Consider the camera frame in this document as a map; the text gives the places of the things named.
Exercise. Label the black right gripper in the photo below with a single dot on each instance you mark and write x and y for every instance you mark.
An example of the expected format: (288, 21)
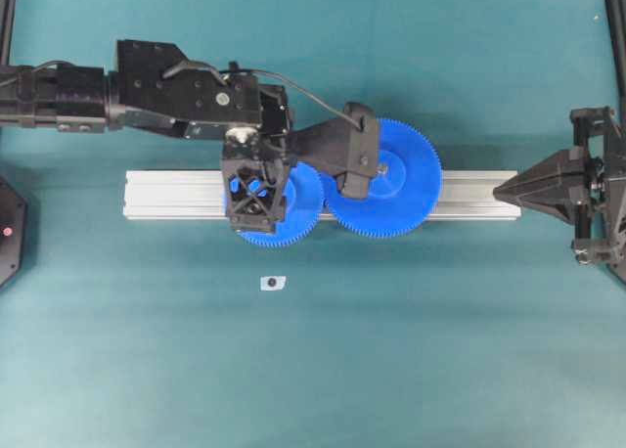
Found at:
(595, 204)

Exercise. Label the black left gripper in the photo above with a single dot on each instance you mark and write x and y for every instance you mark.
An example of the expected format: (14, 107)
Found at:
(253, 121)

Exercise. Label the small blue gear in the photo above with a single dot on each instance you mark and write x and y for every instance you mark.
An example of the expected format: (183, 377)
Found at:
(305, 200)

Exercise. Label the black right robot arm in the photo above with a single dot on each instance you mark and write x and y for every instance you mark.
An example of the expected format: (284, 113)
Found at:
(583, 186)

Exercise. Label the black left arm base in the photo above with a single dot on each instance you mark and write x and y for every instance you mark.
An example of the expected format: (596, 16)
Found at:
(12, 227)

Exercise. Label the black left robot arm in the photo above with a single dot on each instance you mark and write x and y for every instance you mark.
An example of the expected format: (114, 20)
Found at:
(156, 88)

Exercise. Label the large blue gear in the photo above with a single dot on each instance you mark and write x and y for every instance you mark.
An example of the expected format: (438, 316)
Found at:
(400, 199)

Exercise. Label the aluminium extrusion rail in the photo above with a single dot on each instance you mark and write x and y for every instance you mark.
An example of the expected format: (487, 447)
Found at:
(198, 195)

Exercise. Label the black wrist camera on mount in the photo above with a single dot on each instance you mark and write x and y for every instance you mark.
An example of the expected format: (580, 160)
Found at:
(345, 148)

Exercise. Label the black right frame post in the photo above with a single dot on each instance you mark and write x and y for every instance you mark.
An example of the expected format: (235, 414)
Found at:
(615, 12)

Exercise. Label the black frame post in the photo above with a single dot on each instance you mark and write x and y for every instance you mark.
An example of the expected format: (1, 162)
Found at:
(7, 16)
(615, 12)

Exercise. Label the black left frame post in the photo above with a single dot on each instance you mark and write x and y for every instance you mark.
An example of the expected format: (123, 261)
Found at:
(7, 16)

